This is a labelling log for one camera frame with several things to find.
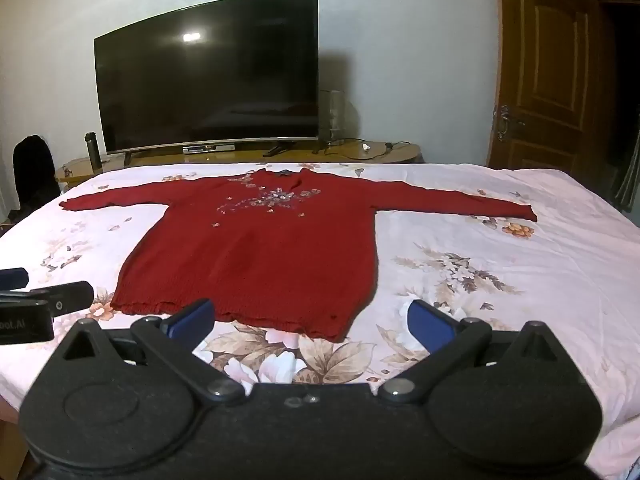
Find striped grey curtain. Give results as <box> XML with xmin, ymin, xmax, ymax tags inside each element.
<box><xmin>614</xmin><ymin>130</ymin><xmax>640</xmax><ymax>214</ymax></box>

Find clear glass vase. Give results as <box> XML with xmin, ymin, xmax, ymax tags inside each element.
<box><xmin>320</xmin><ymin>89</ymin><xmax>346</xmax><ymax>142</ymax></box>

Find dark thermos bottle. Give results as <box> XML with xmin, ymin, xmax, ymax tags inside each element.
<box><xmin>84</xmin><ymin>131</ymin><xmax>104</xmax><ymax>171</ymax></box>

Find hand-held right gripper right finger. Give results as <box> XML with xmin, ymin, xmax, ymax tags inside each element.
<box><xmin>376</xmin><ymin>299</ymin><xmax>587</xmax><ymax>405</ymax></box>

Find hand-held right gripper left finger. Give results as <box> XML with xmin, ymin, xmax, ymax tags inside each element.
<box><xmin>47</xmin><ymin>298</ymin><xmax>247</xmax><ymax>406</ymax></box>

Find black chair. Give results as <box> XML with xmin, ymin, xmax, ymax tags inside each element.
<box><xmin>12</xmin><ymin>135</ymin><xmax>61</xmax><ymax>212</ymax></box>

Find metal door handle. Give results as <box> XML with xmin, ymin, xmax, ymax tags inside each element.
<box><xmin>492</xmin><ymin>105</ymin><xmax>526</xmax><ymax>142</ymax></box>

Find red embroidered sweater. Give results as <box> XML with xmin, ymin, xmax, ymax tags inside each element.
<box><xmin>59</xmin><ymin>169</ymin><xmax>538</xmax><ymax>343</ymax></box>

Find black curved television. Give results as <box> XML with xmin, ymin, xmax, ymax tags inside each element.
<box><xmin>94</xmin><ymin>0</ymin><xmax>321</xmax><ymax>167</ymax></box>

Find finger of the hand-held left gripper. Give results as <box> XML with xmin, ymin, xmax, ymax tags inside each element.
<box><xmin>0</xmin><ymin>267</ymin><xmax>29</xmax><ymax>291</ymax></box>
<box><xmin>29</xmin><ymin>280</ymin><xmax>96</xmax><ymax>319</ymax></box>

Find pink floral bedsheet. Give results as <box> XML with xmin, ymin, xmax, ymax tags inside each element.
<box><xmin>0</xmin><ymin>160</ymin><xmax>640</xmax><ymax>480</ymax></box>

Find silver set-top box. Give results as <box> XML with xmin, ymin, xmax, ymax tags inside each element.
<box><xmin>182</xmin><ymin>143</ymin><xmax>236</xmax><ymax>155</ymax></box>

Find brown wooden door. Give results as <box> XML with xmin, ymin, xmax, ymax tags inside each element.
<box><xmin>487</xmin><ymin>0</ymin><xmax>617</xmax><ymax>182</ymax></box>

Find wooden television stand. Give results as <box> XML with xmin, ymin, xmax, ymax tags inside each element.
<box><xmin>54</xmin><ymin>139</ymin><xmax>423</xmax><ymax>191</ymax></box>

